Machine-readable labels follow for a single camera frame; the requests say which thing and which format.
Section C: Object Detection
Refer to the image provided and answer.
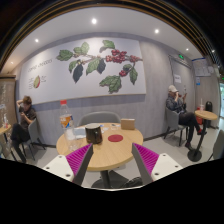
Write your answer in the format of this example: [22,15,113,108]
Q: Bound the red round coaster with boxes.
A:
[108,134,123,142]

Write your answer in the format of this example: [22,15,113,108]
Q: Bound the grey chair far right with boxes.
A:
[210,130,224,160]

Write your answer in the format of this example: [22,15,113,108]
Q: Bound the grey chair at left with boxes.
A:
[21,119,45,158]

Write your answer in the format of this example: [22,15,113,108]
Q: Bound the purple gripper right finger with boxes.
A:
[132,143,182,185]

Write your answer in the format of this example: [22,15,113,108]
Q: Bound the seated person white cap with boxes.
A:
[166,85,202,150]

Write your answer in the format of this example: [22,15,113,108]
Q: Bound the grey padded chair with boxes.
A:
[78,111,120,126]

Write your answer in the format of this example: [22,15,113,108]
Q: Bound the small round side table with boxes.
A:
[187,110,217,162]

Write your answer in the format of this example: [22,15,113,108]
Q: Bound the clear plastic water bottle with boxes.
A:
[60,100,78,151]

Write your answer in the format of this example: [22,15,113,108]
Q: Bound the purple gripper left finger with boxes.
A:
[44,144,93,186]

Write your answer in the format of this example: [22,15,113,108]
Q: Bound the dark brown mug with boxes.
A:
[85,123,102,144]

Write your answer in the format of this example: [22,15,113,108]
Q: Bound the round wooden table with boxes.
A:
[55,122,145,190]

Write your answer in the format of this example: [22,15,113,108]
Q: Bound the brown cardboard box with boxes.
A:
[121,118,135,130]

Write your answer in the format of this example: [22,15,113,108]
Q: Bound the coffee plant wall mural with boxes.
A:
[18,38,146,104]

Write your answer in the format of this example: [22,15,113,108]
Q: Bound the seated person dark clothes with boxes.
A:
[10,96,36,163]

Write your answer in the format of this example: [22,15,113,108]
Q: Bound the grey chair at right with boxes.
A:
[165,108,188,135]

